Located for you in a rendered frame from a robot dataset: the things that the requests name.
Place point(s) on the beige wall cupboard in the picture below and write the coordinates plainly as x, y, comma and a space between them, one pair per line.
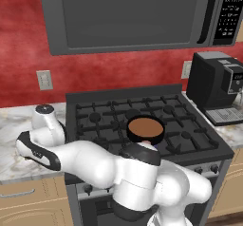
240, 32

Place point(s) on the black coffee machine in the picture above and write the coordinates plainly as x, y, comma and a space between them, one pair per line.
205, 84

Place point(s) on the black gas hob stove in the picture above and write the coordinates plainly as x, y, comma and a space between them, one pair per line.
104, 116

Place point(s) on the beige drawer front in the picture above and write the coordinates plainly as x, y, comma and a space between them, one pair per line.
47, 190

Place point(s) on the grey wall socket plate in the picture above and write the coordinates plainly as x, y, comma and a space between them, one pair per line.
44, 80
185, 69

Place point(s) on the grey microwave oven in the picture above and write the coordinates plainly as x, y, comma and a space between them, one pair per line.
126, 14

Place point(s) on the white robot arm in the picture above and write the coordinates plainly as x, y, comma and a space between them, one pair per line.
95, 166

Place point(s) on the beige cupboard door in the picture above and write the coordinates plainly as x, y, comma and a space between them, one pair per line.
34, 217
231, 188

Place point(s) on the black saucepan with hot chocolate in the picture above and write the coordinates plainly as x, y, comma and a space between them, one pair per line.
145, 129

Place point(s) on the black stove knob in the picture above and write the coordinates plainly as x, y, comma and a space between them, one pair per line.
87, 189
198, 170
215, 167

